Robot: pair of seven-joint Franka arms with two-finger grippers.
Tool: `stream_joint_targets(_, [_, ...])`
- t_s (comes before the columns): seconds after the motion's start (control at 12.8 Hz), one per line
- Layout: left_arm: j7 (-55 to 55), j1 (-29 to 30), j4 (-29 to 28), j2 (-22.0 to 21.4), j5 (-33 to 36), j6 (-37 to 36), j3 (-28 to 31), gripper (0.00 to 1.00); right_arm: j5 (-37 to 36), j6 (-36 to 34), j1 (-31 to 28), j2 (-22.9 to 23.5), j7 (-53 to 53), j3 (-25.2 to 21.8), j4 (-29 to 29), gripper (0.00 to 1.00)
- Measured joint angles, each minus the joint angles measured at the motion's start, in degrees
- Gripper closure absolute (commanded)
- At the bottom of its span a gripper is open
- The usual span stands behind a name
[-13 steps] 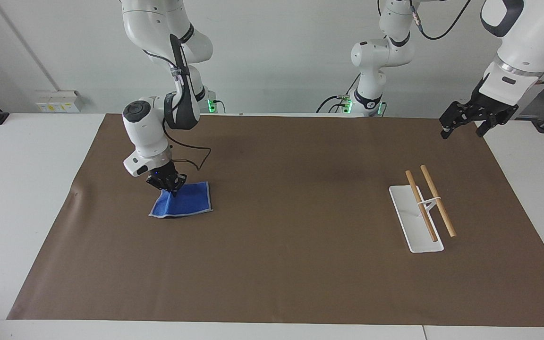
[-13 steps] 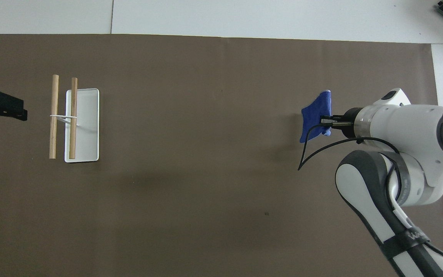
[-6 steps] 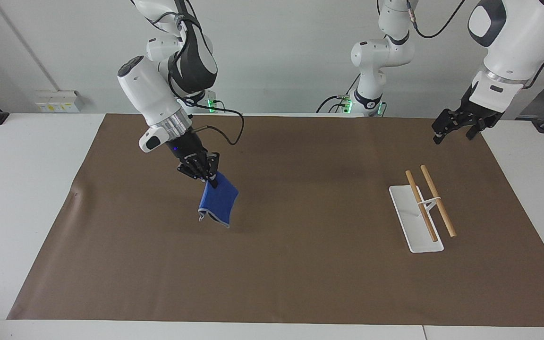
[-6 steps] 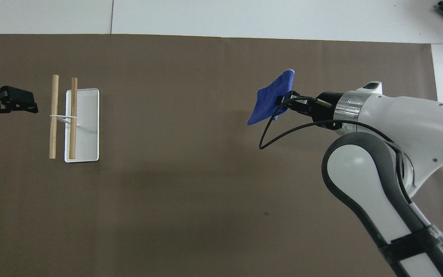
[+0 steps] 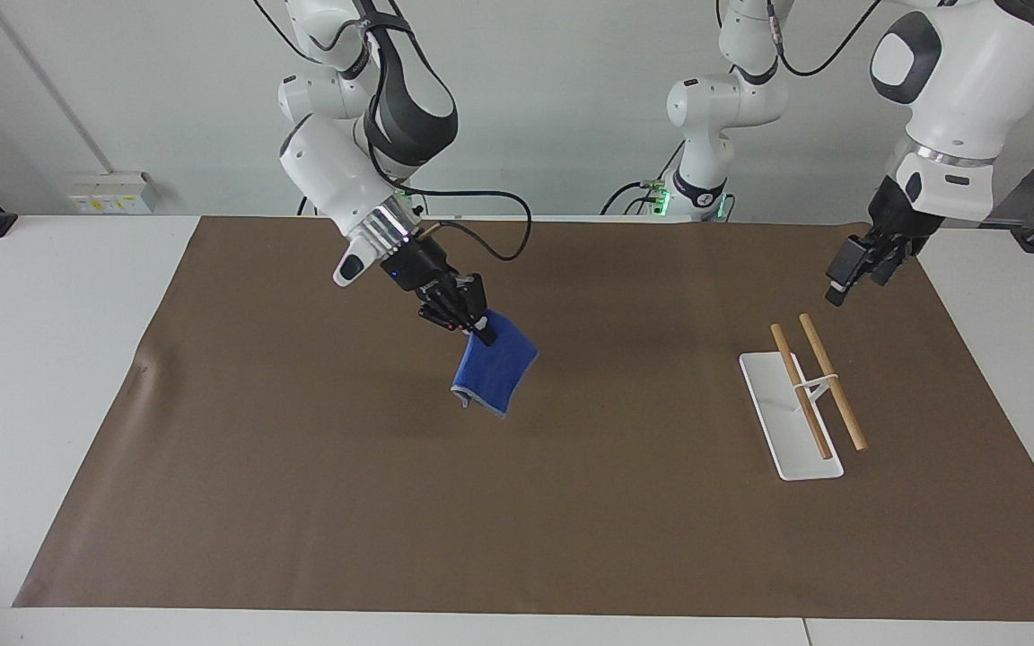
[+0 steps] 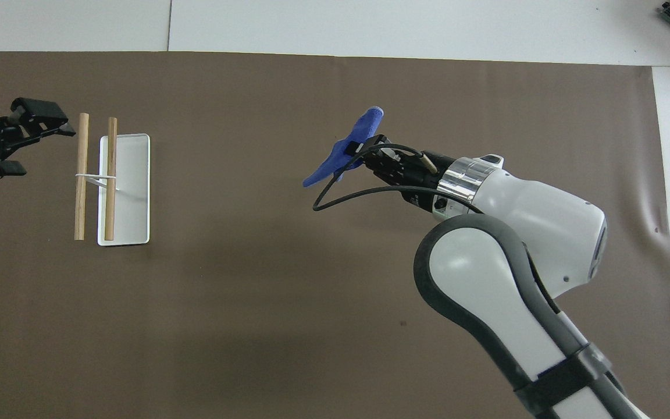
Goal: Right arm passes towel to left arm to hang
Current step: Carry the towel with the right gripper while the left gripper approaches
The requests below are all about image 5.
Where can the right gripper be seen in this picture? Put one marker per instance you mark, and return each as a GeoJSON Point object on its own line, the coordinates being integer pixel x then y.
{"type": "Point", "coordinates": [416, 266]}

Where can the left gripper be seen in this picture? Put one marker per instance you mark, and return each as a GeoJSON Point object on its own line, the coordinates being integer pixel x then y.
{"type": "Point", "coordinates": [898, 224]}

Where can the blue towel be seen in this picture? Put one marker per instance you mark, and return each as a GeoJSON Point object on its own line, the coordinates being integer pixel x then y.
{"type": "Point", "coordinates": [492, 370]}

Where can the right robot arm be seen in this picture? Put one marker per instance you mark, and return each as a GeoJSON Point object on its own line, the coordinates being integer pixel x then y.
{"type": "Point", "coordinates": [328, 161]}

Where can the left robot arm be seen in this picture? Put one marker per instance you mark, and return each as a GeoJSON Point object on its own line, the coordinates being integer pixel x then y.
{"type": "Point", "coordinates": [975, 81]}

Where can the white rack with wooden bars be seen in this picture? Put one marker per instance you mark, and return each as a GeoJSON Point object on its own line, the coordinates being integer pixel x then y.
{"type": "Point", "coordinates": [773, 404]}

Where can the white wall socket box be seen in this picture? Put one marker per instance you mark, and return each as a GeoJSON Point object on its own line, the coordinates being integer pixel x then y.
{"type": "Point", "coordinates": [111, 194]}

